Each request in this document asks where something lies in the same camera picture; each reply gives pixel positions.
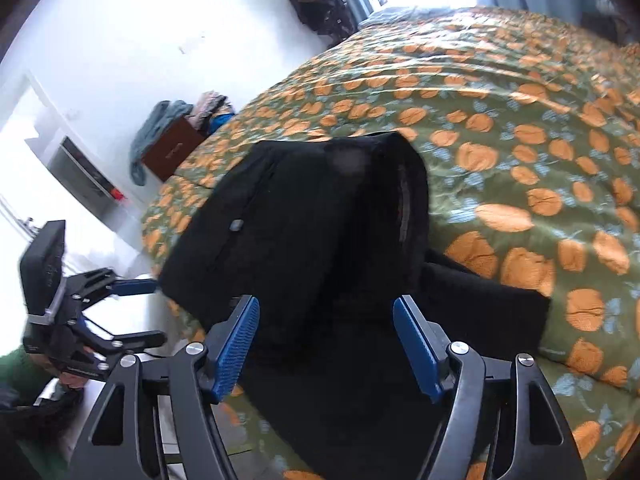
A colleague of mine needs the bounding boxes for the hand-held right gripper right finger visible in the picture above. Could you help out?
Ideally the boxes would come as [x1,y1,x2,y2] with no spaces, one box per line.
[392,296,588,480]

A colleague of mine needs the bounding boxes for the grey metal appliance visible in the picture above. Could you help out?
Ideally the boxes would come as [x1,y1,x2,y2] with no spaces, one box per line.
[47,135,128,207]

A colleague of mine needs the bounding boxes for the green pumpkin print blanket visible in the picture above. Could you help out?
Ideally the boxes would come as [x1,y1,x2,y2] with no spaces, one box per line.
[140,6,640,480]

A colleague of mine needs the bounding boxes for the black pants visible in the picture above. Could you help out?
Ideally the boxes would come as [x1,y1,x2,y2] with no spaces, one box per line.
[157,132,551,480]

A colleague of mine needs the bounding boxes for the pink patterned cloth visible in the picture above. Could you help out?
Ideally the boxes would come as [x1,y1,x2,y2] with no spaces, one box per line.
[187,91,235,133]

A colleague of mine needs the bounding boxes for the black hanging bag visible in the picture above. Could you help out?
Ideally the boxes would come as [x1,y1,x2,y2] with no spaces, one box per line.
[282,0,363,43]

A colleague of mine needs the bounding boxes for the brown wooden nightstand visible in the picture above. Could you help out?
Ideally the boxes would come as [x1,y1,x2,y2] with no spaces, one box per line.
[141,117,208,183]

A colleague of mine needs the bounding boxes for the pile of clothes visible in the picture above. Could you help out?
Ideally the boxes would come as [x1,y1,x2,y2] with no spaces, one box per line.
[592,0,640,51]

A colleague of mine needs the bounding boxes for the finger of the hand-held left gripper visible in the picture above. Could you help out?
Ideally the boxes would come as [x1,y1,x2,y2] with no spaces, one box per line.
[65,269,158,311]
[75,317,168,361]

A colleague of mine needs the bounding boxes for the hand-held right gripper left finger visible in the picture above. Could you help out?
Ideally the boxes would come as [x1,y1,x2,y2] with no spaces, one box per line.
[65,295,261,480]

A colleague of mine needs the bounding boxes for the person's left hand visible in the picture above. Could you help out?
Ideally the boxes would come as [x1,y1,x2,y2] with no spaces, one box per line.
[56,371,91,393]

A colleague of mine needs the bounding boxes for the person's green sleeved left forearm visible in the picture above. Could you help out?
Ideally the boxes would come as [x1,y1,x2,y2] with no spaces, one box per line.
[0,347,63,408]

